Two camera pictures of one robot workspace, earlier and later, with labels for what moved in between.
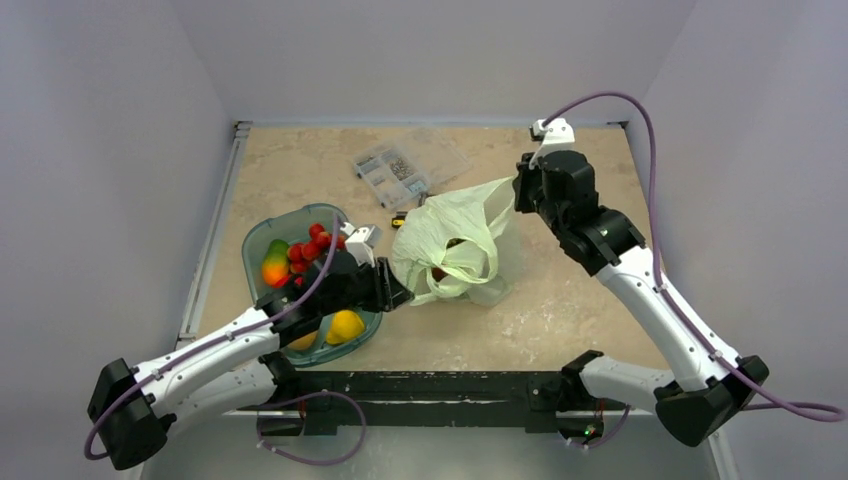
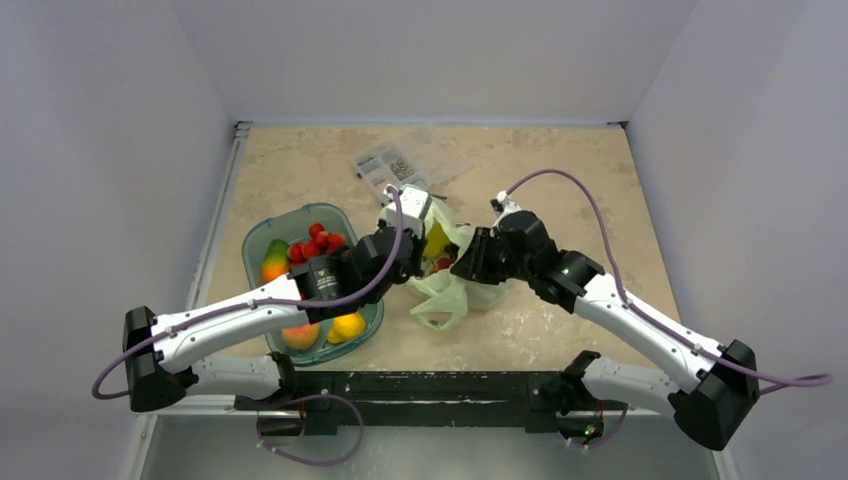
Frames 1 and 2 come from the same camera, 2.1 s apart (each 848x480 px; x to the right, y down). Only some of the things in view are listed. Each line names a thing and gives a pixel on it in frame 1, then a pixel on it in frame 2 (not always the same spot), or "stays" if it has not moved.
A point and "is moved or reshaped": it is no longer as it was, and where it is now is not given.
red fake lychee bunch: (299, 255) stays
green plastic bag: (446, 246) is moved or reshaped
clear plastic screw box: (401, 172) stays
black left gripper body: (364, 289) to (413, 265)
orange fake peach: (304, 342) stays
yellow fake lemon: (345, 326) stays
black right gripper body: (525, 187) to (468, 257)
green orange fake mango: (276, 263) stays
